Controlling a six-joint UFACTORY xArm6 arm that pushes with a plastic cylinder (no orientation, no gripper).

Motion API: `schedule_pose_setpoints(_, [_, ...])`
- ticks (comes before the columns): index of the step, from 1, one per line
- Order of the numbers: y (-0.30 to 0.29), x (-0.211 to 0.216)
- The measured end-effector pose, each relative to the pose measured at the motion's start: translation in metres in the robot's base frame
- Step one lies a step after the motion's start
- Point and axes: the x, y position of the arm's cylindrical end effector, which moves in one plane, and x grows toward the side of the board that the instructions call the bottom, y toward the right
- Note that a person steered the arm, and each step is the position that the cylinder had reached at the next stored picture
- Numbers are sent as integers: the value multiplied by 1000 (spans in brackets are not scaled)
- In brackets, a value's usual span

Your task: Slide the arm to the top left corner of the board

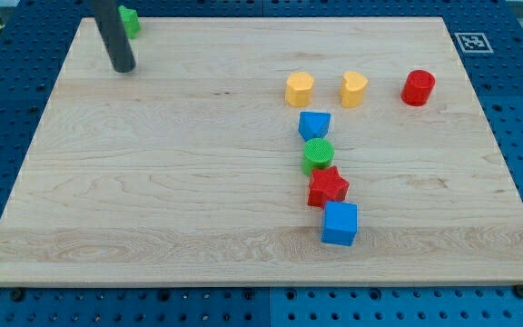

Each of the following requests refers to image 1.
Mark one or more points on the light wooden board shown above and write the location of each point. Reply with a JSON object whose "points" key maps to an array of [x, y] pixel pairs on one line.
{"points": [[186, 172]]}

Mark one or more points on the green cylinder block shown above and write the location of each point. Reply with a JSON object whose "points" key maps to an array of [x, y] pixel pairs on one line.
{"points": [[318, 153]]}

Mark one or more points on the blue triangle block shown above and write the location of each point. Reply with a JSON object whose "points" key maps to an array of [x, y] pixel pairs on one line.
{"points": [[313, 125]]}

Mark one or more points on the red star block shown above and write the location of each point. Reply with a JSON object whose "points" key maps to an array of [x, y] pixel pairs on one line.
{"points": [[326, 185]]}

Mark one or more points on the blue cube block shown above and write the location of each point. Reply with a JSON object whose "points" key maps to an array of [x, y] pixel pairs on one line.
{"points": [[340, 223]]}

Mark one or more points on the yellow heart block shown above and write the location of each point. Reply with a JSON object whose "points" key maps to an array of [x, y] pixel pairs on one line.
{"points": [[353, 88]]}

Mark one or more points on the red cylinder block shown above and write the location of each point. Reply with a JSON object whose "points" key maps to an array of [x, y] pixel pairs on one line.
{"points": [[418, 87]]}

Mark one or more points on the green star block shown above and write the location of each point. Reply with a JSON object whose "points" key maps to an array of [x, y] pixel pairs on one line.
{"points": [[130, 21]]}

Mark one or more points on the white fiducial marker tag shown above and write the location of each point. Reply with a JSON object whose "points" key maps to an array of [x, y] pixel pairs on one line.
{"points": [[473, 43]]}

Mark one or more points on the black bolt front left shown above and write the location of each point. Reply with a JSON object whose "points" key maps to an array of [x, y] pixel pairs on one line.
{"points": [[17, 295]]}

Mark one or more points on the black bolt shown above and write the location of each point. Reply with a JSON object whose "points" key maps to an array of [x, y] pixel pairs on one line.
{"points": [[17, 295], [518, 291]]}

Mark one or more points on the black bolt front right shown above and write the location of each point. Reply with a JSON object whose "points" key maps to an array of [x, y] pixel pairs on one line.
{"points": [[518, 291]]}

